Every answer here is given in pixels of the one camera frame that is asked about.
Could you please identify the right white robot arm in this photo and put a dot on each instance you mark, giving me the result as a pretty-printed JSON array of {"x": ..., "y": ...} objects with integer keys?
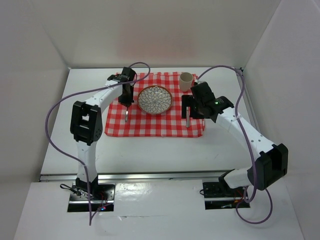
[{"x": 269, "y": 160}]

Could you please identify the silver table knife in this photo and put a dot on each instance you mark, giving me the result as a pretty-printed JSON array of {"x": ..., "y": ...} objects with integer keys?
[{"x": 187, "y": 121}]

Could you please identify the patterned plate brown rim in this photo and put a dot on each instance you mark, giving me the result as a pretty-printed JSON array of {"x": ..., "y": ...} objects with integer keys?
[{"x": 154, "y": 99}]

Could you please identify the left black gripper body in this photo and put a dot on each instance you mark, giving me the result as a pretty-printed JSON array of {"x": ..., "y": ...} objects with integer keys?
[{"x": 127, "y": 97}]

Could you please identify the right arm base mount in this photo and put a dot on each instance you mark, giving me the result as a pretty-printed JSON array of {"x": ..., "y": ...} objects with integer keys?
[{"x": 216, "y": 197}]

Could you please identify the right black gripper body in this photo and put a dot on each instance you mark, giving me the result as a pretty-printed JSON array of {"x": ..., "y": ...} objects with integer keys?
[{"x": 196, "y": 111}]

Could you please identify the aluminium right side rail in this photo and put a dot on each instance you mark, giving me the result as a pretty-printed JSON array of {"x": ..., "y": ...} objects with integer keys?
[{"x": 247, "y": 100}]

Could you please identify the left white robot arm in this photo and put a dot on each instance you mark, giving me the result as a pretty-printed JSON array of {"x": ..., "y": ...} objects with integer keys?
[{"x": 86, "y": 125}]

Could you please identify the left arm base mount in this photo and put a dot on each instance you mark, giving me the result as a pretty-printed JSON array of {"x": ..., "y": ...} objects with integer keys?
[{"x": 102, "y": 201}]

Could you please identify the aluminium rail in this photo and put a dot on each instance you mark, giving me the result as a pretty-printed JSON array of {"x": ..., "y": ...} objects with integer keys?
[
  {"x": 247, "y": 100},
  {"x": 139, "y": 176}
]

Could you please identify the brown paper cup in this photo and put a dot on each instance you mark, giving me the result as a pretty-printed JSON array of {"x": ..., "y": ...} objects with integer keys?
[{"x": 185, "y": 81}]

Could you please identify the aluminium front rail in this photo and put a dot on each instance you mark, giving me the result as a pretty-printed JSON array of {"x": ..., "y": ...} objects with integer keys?
[{"x": 139, "y": 176}]

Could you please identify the silver fork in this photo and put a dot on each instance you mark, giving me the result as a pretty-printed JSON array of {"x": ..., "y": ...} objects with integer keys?
[{"x": 126, "y": 114}]

